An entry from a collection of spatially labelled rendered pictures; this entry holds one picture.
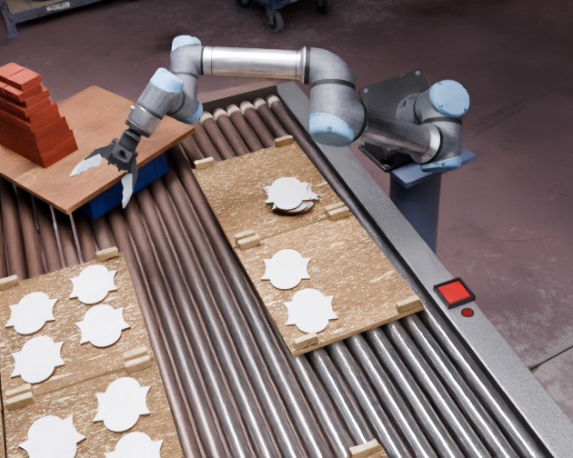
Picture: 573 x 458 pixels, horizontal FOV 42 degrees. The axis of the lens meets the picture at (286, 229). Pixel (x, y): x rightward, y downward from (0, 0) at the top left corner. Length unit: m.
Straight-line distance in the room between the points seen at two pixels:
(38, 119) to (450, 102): 1.18
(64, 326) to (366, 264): 0.78
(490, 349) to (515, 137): 2.49
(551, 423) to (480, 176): 2.31
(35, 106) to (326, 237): 0.90
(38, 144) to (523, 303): 1.99
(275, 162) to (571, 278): 1.54
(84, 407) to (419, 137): 1.12
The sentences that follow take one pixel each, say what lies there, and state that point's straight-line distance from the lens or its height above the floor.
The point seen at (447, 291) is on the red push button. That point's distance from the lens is 1.91.
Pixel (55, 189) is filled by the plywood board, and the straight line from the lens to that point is 2.23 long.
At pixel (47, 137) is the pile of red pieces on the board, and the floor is 1.13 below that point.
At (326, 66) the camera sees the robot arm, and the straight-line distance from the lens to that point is 1.95.
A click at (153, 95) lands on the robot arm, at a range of 1.88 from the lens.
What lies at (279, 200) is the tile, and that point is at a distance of 2.12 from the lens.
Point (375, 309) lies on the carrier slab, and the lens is 1.84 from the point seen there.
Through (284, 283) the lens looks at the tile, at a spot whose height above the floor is 0.94.
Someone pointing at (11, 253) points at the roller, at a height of 0.92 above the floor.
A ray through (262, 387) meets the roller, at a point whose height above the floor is 0.92.
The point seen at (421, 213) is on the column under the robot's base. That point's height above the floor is 0.67.
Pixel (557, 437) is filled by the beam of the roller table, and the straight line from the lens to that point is 1.69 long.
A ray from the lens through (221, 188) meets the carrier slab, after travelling 2.26.
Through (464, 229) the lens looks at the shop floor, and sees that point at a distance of 3.54.
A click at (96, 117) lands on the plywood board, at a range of 2.52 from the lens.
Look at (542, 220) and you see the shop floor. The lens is 3.65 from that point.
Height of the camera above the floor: 2.27
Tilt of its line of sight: 40 degrees down
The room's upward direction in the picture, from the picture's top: 6 degrees counter-clockwise
